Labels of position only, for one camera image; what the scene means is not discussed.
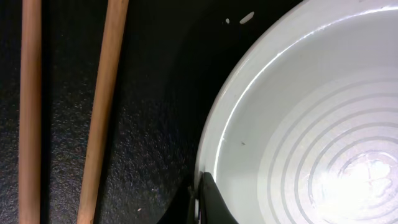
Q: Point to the wooden chopstick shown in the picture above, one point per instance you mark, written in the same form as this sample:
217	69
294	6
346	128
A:
30	113
105	84

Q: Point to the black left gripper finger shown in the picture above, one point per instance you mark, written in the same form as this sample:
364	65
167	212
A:
212	208

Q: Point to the grey plate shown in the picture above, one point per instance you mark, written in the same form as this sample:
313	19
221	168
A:
304	130

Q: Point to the round black tray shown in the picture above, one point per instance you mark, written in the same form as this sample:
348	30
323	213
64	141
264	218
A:
175	57

